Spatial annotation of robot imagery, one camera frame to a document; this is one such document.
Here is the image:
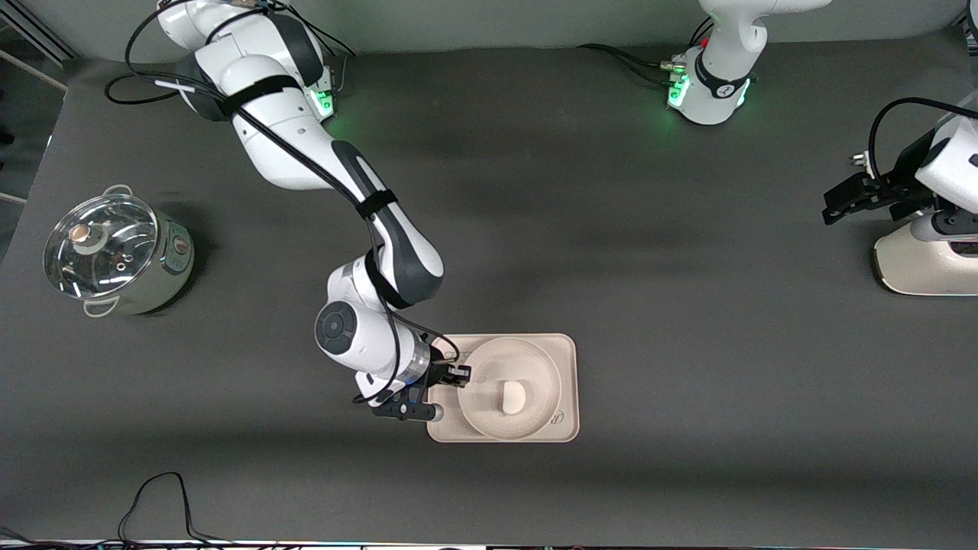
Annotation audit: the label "round beige plate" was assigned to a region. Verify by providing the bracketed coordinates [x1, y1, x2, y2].
[457, 337, 562, 442]

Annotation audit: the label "beige rectangular rabbit tray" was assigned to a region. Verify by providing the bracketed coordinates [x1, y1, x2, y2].
[426, 333, 580, 444]

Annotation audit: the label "white toaster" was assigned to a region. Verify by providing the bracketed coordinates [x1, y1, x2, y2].
[873, 225, 978, 296]

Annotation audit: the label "steel pot with lid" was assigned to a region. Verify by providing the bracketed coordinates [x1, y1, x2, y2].
[44, 185, 195, 318]

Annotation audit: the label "glass pot lid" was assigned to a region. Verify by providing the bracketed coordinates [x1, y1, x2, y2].
[44, 194, 160, 299]

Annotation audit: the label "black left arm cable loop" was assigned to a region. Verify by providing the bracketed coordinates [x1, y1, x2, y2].
[871, 97, 978, 188]

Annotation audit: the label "black left arm base cables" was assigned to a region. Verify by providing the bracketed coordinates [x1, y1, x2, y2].
[577, 15, 715, 85]

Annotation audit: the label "black arm base cables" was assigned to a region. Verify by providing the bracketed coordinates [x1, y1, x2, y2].
[302, 15, 360, 96]
[577, 15, 715, 85]

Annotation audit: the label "black cable on table edge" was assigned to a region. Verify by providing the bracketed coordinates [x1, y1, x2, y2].
[0, 472, 230, 550]

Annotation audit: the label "black right arm base cables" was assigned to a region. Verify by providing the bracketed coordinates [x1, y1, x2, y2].
[302, 15, 360, 96]

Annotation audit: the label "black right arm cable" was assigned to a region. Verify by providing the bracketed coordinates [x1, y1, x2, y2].
[105, 0, 461, 406]

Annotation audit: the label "aluminium frame rail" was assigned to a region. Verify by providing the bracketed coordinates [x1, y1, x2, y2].
[0, 11, 77, 66]

